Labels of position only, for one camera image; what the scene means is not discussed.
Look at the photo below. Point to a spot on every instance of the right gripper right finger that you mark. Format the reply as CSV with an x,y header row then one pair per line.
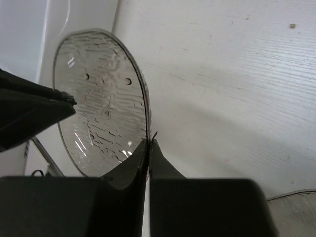
x,y
216,207

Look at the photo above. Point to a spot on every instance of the aluminium frame rail front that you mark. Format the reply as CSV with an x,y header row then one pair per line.
x,y
52,168

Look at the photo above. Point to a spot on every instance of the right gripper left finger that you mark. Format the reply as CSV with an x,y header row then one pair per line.
x,y
108,206

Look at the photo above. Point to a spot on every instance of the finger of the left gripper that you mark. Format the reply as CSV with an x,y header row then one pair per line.
x,y
27,109

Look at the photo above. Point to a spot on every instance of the smoky clear plate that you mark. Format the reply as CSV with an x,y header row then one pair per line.
x,y
294,214
112,107

